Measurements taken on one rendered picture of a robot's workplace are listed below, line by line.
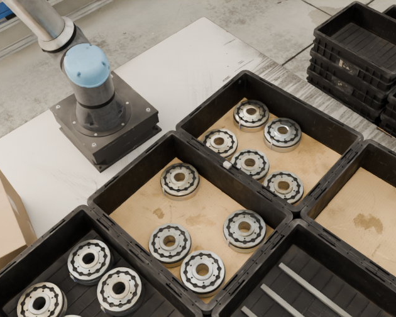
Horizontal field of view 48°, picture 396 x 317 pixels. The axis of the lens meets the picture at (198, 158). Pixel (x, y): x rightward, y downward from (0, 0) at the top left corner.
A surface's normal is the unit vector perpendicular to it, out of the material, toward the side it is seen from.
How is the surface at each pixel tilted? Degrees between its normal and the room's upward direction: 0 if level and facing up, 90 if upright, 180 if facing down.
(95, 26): 0
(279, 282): 0
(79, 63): 10
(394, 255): 0
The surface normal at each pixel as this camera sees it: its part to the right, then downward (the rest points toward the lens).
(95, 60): 0.05, -0.49
